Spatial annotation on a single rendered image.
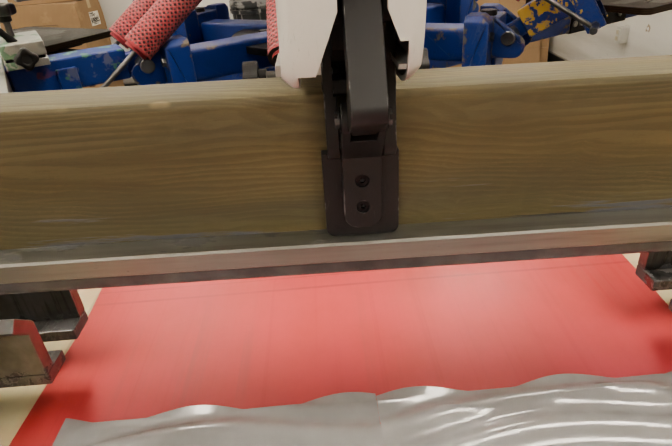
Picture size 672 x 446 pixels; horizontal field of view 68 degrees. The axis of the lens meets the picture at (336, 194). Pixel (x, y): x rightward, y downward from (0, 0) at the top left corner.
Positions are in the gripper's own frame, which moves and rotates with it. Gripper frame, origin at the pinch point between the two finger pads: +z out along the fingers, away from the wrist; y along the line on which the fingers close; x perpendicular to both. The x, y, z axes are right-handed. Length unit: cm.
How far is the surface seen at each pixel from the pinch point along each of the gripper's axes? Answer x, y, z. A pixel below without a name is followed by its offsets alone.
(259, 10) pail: -44, -380, 40
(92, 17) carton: -172, -386, 38
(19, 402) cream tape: -20.9, -0.6, 14.1
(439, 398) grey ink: 4.1, 1.7, 13.6
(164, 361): -12.8, -3.0, 14.0
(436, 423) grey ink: 3.5, 3.6, 13.3
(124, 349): -15.8, -4.4, 14.0
